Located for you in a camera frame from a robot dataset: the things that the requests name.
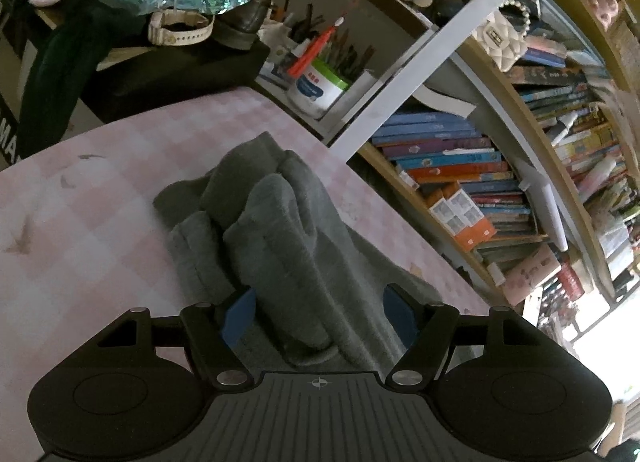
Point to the white quilted handbag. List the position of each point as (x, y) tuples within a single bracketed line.
[(500, 39)]

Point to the row of standing books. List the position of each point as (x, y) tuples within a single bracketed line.
[(585, 106)]

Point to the black box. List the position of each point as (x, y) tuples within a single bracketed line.
[(175, 76)]

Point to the white shelf frame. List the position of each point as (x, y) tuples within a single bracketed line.
[(450, 26)]

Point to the beige wristwatch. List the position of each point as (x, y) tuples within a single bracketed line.
[(177, 26)]

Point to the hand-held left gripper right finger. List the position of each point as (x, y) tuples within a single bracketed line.
[(400, 314)]

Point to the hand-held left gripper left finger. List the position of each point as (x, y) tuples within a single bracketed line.
[(240, 317)]

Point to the white paper roll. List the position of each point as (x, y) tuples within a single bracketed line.
[(542, 197)]

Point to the dark brown shoe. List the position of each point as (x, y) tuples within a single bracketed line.
[(245, 21)]

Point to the white tub with green lid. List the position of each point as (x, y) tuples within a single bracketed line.
[(317, 86)]

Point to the dark green cloth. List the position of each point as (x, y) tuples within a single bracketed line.
[(55, 71)]

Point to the stack of lying books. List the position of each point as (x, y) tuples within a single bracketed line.
[(450, 161)]

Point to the orange red pen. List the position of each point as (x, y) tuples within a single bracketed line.
[(315, 51)]

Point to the wooden bookcase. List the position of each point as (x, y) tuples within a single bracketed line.
[(575, 202)]

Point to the pink flat box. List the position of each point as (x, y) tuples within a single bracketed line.
[(530, 274)]

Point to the bunch of dark pens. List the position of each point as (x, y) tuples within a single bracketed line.
[(340, 49)]

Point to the small pink plush toy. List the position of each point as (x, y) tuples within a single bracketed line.
[(605, 9)]

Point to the grey fleece garment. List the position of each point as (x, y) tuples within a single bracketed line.
[(290, 222)]

